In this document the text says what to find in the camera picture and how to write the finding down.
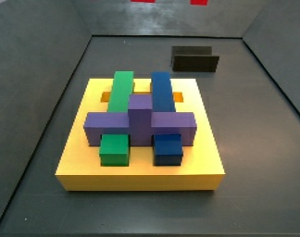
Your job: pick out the purple cross-shaped block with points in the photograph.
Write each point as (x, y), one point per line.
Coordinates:
(140, 117)

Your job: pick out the blue block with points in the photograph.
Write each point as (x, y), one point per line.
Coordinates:
(168, 145)

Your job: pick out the green block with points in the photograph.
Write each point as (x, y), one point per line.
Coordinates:
(114, 143)

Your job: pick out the black angled bracket stand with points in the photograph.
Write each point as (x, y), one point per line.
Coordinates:
(193, 59)

